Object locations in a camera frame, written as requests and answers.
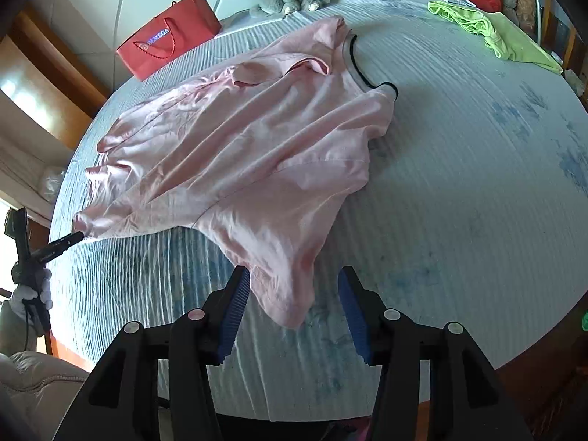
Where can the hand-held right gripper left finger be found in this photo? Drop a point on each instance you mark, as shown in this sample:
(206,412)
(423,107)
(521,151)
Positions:
(236,312)

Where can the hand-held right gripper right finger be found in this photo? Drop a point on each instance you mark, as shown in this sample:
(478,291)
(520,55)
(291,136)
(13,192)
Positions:
(353,317)

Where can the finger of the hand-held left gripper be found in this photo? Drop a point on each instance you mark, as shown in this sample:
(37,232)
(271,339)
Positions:
(64,244)

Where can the pink t-shirt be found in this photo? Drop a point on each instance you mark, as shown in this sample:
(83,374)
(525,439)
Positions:
(252,147)

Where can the person's left forearm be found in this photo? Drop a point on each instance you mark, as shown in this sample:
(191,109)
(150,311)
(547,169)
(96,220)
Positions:
(14,330)

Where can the person's left hand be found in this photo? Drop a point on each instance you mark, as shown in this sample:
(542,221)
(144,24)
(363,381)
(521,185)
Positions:
(34,296)

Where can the clear plastic bag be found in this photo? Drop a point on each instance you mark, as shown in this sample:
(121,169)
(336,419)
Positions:
(50,183)

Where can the beige leather cushion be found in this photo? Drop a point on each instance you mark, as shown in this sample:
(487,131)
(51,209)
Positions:
(36,390)

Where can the wooden headboard panel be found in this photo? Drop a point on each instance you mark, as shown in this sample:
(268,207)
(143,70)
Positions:
(55,78)

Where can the blue striped bed sheet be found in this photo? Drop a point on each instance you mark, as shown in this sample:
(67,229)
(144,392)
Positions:
(459,170)

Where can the red paper bag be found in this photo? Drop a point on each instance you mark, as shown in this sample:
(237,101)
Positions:
(183,27)

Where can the green garment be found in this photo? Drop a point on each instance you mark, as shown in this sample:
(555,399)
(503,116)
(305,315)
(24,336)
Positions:
(514,36)

